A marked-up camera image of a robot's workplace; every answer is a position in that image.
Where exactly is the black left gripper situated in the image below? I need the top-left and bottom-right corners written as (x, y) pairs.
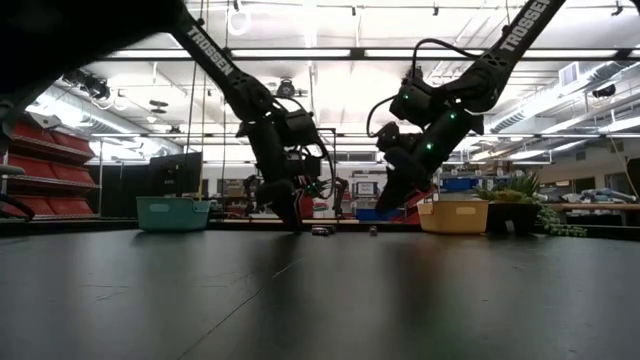
top-left (257, 149), bottom-right (324, 234)

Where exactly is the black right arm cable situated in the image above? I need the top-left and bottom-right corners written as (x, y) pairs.
top-left (366, 37), bottom-right (481, 139)

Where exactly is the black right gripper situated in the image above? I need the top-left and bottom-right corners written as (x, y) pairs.
top-left (375, 147), bottom-right (436, 214)

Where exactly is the person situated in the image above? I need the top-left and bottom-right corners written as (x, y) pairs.
top-left (298, 193), bottom-right (316, 220)

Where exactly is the potted succulent plant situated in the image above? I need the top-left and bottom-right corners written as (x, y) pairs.
top-left (472, 169), bottom-right (590, 239)

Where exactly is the black aluminium table frame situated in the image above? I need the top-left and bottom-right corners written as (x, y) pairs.
top-left (0, 217), bottom-right (640, 234)

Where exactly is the black monitor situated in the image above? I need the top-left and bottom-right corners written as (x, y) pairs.
top-left (148, 152), bottom-right (204, 199)

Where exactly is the blue storage bin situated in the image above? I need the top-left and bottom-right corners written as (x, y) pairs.
top-left (440, 177), bottom-right (482, 193)
top-left (355, 208), bottom-right (404, 223)

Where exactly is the teal plastic basket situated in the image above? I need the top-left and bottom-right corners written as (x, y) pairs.
top-left (135, 195), bottom-right (212, 233)

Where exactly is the round black overhead camera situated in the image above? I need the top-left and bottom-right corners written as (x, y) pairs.
top-left (275, 78), bottom-right (297, 100)

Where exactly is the shelf with red bins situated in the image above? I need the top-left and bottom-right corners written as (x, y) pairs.
top-left (0, 110), bottom-right (100, 221)

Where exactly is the yellow plastic basket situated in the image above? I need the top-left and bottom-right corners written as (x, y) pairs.
top-left (417, 199), bottom-right (490, 235)

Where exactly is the wooden background desk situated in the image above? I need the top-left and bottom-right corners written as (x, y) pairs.
top-left (547, 201), bottom-right (640, 227)

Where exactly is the red tilted storage bin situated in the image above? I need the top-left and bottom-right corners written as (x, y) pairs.
top-left (399, 187), bottom-right (437, 224)

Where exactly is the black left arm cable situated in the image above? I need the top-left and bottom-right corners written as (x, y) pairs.
top-left (307, 127), bottom-right (337, 201)

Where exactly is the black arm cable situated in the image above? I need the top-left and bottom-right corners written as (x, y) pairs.
top-left (307, 127), bottom-right (337, 201)
top-left (366, 37), bottom-right (481, 139)

